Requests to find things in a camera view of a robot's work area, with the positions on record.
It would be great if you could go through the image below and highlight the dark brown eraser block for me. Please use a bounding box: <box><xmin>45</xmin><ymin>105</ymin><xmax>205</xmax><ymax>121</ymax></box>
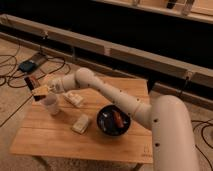
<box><xmin>24</xmin><ymin>76</ymin><xmax>44</xmax><ymax>101</ymax></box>

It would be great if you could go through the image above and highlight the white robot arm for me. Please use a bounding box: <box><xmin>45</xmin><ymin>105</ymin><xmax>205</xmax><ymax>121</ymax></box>
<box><xmin>33</xmin><ymin>68</ymin><xmax>200</xmax><ymax>171</ymax></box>

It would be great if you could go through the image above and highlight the black floor cable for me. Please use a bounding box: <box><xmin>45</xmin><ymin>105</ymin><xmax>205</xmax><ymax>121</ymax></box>
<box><xmin>172</xmin><ymin>76</ymin><xmax>213</xmax><ymax>164</ymax></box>
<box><xmin>0</xmin><ymin>43</ymin><xmax>72</xmax><ymax>128</ymax></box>

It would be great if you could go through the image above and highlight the black floor cable right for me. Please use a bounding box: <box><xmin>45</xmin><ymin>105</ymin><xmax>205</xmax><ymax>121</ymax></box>
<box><xmin>172</xmin><ymin>76</ymin><xmax>213</xmax><ymax>164</ymax></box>

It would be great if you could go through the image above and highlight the cream rectangular block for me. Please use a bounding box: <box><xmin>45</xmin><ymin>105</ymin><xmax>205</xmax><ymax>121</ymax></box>
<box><xmin>72</xmin><ymin>114</ymin><xmax>91</xmax><ymax>134</ymax></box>

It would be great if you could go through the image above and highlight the black floor cable left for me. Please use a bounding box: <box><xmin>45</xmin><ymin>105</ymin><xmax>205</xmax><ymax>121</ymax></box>
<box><xmin>0</xmin><ymin>43</ymin><xmax>72</xmax><ymax>128</ymax></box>

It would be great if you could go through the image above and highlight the wooden table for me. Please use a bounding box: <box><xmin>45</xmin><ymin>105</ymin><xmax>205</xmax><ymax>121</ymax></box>
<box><xmin>9</xmin><ymin>73</ymin><xmax>160</xmax><ymax>171</ymax></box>

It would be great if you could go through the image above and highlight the black bowl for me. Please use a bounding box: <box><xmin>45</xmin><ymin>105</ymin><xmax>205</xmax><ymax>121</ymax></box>
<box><xmin>96</xmin><ymin>105</ymin><xmax>131</xmax><ymax>136</ymax></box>

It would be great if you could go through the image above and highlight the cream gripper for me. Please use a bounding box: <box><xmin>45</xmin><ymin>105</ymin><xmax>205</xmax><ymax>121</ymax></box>
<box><xmin>33</xmin><ymin>82</ymin><xmax>61</xmax><ymax>96</ymax></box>

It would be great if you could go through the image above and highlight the red object in bowl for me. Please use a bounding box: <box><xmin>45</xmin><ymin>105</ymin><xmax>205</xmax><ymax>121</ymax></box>
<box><xmin>114</xmin><ymin>111</ymin><xmax>124</xmax><ymax>128</ymax></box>

